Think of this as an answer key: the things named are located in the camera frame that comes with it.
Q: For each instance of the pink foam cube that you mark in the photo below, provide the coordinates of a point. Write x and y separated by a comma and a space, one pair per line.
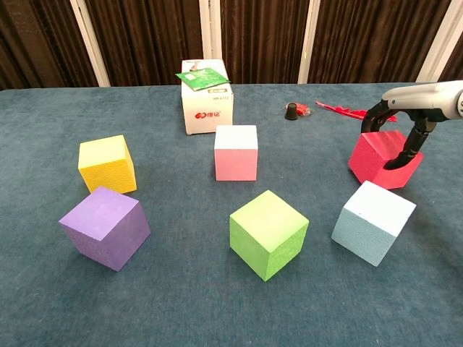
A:
235, 159

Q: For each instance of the yellow foam cube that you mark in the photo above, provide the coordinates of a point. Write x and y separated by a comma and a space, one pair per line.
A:
106, 162

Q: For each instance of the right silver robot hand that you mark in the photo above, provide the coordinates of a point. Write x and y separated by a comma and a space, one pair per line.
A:
423, 99

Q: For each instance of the white metal frame post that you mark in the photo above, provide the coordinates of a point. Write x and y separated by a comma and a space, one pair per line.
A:
436, 47
309, 39
90, 43
210, 29

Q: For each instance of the white cardboard box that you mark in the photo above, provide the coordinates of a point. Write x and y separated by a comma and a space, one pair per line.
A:
206, 108

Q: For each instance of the red foam cube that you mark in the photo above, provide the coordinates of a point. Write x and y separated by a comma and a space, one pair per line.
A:
369, 162

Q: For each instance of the green sachet packet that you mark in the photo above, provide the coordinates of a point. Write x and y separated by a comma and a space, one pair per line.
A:
200, 79

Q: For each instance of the red candy wrapper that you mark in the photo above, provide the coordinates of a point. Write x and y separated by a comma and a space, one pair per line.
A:
304, 109

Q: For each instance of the red feather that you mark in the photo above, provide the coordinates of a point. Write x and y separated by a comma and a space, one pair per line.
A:
343, 110

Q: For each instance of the small black cap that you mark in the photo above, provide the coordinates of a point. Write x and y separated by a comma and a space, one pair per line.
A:
291, 111

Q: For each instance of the green foam cube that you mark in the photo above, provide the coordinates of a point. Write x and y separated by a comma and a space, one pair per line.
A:
267, 235

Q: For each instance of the light blue foam cube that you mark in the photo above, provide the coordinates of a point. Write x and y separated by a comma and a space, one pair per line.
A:
369, 227

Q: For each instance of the purple foam cube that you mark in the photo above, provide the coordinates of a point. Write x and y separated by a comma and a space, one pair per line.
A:
105, 227

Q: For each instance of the teal felt table cover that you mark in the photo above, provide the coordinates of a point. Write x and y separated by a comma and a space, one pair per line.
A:
181, 307

